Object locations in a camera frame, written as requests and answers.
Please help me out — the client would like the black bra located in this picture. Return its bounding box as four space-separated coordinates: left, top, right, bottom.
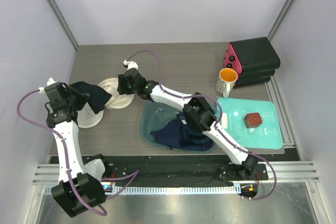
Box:
70 81 112 114

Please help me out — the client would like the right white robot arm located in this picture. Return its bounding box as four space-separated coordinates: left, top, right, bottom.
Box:
117 65 258 179

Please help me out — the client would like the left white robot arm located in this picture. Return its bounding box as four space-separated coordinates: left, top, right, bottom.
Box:
44 78 112 218

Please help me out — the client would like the teal plastic basin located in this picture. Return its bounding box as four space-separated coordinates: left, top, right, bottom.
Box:
140 102 217 153

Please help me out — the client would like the navy blue clothes pile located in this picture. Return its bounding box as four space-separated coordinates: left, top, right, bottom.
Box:
150 112 216 152

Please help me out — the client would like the white mug orange inside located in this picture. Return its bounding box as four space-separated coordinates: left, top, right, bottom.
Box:
215 68 238 98

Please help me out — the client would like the bottom black pink case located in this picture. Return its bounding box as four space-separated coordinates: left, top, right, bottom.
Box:
222 58 272 88

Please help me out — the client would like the black pink case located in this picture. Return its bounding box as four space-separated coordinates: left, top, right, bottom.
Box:
223 51 275 79
226 37 280 74
222 58 272 88

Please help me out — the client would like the red brown cube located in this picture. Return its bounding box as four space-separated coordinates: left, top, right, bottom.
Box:
244 112 263 129

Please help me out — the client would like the top black pink case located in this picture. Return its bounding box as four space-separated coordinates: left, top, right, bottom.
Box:
226 37 280 74

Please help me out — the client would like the teal silicone mat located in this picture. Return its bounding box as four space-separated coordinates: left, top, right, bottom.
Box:
216 98 283 150

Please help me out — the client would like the middle black pink case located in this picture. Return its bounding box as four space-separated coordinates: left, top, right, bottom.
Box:
223 51 275 79

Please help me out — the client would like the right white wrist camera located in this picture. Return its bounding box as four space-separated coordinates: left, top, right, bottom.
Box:
123 60 139 70

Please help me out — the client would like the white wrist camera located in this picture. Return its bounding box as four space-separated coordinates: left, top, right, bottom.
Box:
38 78 56 94
123 60 139 70

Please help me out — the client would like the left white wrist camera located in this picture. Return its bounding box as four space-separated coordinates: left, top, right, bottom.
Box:
38 78 56 94

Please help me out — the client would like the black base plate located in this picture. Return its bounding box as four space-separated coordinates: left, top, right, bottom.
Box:
48 153 300 183

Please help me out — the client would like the white slotted cable duct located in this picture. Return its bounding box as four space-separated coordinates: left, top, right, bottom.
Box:
44 185 242 196

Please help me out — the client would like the aluminium frame rail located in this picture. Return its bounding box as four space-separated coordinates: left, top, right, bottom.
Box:
33 161 320 185

